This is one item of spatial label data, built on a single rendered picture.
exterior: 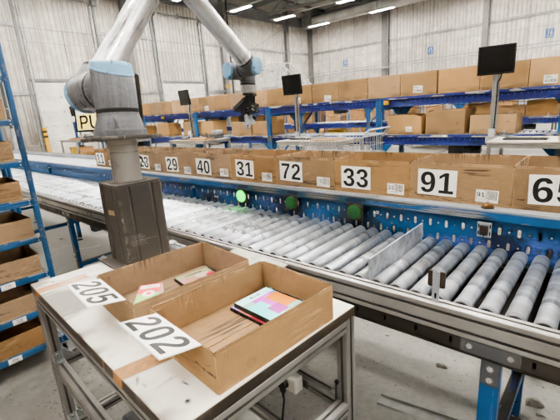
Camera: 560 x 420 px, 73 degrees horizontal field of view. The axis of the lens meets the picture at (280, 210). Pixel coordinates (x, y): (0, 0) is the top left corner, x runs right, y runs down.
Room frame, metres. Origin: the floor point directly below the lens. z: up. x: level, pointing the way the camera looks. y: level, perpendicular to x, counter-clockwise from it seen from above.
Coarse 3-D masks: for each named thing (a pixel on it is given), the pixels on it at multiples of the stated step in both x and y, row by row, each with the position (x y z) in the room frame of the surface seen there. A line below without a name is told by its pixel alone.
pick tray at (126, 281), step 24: (144, 264) 1.18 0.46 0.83; (168, 264) 1.23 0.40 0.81; (192, 264) 1.29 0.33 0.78; (216, 264) 1.27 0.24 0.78; (240, 264) 1.10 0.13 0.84; (120, 288) 1.12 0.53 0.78; (168, 288) 1.14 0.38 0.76; (192, 288) 0.98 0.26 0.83; (120, 312) 0.95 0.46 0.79; (144, 312) 0.89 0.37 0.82
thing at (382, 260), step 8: (408, 232) 1.39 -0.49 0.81; (416, 232) 1.45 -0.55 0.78; (400, 240) 1.33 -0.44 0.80; (408, 240) 1.39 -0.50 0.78; (416, 240) 1.45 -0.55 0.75; (384, 248) 1.24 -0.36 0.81; (392, 248) 1.29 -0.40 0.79; (400, 248) 1.33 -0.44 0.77; (408, 248) 1.39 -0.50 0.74; (376, 256) 1.19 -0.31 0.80; (384, 256) 1.24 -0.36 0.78; (392, 256) 1.29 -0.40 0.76; (400, 256) 1.34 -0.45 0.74; (368, 264) 1.16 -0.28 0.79; (376, 264) 1.19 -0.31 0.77; (384, 264) 1.24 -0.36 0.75; (368, 272) 1.16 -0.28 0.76; (376, 272) 1.19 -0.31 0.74
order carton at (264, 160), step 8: (240, 152) 2.47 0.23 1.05; (248, 152) 2.53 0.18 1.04; (256, 152) 2.58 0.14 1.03; (264, 152) 2.59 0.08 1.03; (272, 152) 2.54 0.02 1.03; (280, 152) 2.50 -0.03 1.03; (288, 152) 2.45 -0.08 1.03; (232, 160) 2.38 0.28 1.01; (248, 160) 2.28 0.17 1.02; (256, 160) 2.24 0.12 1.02; (264, 160) 2.20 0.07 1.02; (272, 160) 2.16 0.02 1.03; (232, 168) 2.39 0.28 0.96; (256, 168) 2.25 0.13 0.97; (264, 168) 2.20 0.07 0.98; (272, 168) 2.16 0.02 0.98; (232, 176) 2.39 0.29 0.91; (256, 176) 2.25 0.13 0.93; (272, 176) 2.16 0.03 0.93
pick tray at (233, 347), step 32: (224, 288) 1.00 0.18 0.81; (256, 288) 1.08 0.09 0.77; (288, 288) 1.03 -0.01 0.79; (320, 288) 0.94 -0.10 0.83; (192, 320) 0.92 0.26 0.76; (224, 320) 0.92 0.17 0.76; (288, 320) 0.79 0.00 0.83; (320, 320) 0.87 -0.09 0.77; (192, 352) 0.70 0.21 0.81; (224, 352) 0.66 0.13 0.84; (256, 352) 0.72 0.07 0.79; (224, 384) 0.66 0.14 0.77
